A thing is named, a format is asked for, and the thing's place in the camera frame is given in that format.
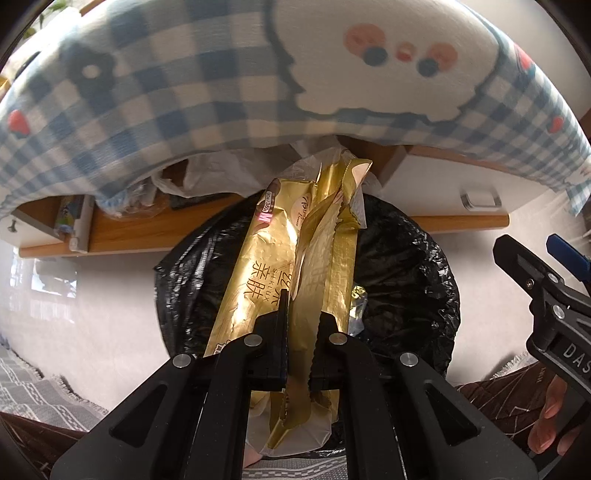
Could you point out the person's right hand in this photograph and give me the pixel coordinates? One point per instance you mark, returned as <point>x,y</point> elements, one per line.
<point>554,397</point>

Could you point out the blue patterned plastic bag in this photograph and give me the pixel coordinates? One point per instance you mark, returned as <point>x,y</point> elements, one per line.
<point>122,201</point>

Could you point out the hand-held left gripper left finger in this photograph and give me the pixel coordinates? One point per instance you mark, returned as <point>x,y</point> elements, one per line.
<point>277,341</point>

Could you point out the person's right leg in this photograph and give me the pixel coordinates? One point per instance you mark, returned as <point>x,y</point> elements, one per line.
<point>498,401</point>

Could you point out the black trash bag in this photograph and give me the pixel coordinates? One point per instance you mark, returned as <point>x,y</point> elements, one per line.
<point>406,286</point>

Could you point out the white wooden coffee table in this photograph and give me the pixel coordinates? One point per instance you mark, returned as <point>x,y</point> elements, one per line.
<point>138,230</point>

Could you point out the white plastic bag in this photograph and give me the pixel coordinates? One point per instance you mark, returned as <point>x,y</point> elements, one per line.
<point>217,170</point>

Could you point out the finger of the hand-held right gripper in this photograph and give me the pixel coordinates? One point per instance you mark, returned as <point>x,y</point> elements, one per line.
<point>570,254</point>
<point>521,263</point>

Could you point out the person's left foot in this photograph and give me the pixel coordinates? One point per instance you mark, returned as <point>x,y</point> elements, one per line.
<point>254,459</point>

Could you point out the person's leg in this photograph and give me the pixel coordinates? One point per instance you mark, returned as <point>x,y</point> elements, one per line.
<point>37,443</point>
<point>498,401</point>

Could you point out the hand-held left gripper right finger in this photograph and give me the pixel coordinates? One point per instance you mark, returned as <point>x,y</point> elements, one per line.
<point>323,350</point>

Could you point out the blue white checked tablecloth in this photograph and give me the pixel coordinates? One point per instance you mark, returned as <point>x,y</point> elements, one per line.
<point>184,92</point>

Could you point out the white drawer with knob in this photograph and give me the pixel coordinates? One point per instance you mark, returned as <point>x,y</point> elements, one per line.
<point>32,226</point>

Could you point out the colourful printed box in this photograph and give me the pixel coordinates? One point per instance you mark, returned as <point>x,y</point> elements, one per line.
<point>69,221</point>

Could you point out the gold foil packet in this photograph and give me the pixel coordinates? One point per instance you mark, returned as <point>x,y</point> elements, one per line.
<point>272,258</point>

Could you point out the person's left leg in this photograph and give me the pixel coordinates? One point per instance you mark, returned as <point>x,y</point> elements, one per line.
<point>37,443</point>

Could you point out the grey patterned sofa cover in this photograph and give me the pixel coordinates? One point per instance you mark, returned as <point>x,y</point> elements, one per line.
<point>27,378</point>

